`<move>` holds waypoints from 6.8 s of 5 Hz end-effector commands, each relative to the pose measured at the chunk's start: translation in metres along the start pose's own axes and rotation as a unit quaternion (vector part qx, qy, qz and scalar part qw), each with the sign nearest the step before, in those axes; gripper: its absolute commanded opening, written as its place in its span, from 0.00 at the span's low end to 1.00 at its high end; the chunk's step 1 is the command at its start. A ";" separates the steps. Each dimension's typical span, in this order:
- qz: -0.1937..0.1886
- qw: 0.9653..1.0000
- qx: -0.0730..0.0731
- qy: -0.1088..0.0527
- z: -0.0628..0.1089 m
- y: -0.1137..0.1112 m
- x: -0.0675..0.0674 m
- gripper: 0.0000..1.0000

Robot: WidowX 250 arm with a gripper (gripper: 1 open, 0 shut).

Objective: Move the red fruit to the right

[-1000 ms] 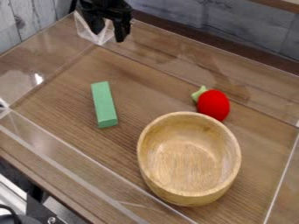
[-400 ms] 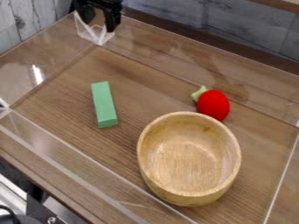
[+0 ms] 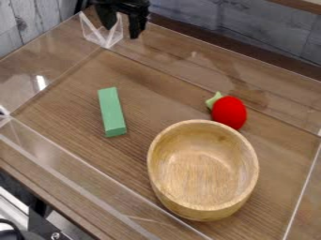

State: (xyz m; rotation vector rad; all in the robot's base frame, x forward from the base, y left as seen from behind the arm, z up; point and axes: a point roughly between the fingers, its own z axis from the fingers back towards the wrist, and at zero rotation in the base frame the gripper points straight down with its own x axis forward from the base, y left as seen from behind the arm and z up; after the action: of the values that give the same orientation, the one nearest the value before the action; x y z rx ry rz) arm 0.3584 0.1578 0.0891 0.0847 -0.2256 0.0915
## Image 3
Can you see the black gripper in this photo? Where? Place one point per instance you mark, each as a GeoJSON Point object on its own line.
{"type": "Point", "coordinates": [108, 7]}

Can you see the red plush fruit green leaf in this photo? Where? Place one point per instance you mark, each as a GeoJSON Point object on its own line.
{"type": "Point", "coordinates": [227, 110]}

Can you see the green rectangular block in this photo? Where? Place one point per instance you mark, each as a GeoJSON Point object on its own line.
{"type": "Point", "coordinates": [111, 112]}

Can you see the wooden bowl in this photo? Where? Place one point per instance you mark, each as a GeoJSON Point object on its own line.
{"type": "Point", "coordinates": [203, 169]}

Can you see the black metal stand base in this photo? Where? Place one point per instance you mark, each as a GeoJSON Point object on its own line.
{"type": "Point", "coordinates": [21, 224]}

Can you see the clear acrylic tray wall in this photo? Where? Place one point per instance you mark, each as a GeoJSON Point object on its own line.
{"type": "Point", "coordinates": [92, 177]}

